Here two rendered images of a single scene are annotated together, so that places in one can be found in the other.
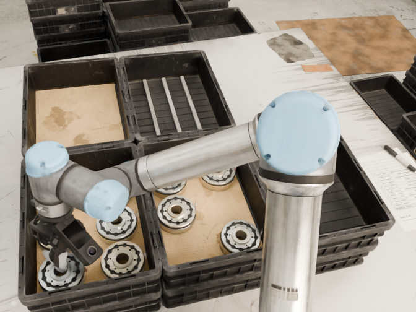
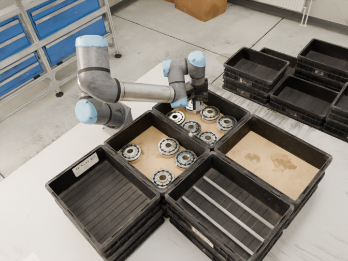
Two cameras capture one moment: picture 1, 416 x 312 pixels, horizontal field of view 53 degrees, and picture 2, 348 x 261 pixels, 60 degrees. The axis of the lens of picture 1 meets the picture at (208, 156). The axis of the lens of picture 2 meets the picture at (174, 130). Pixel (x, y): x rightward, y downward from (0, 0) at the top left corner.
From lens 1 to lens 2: 1.52 m
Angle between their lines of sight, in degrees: 83
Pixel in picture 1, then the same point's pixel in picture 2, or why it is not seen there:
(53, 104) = (299, 169)
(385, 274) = (48, 213)
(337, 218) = (81, 198)
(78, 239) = not seen: hidden behind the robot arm
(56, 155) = (192, 56)
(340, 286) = not seen: hidden behind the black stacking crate
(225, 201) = (149, 171)
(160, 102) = (242, 216)
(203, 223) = (154, 154)
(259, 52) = not seen: outside the picture
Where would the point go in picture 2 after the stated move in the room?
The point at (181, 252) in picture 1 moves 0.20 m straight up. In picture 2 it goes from (155, 138) to (149, 108)
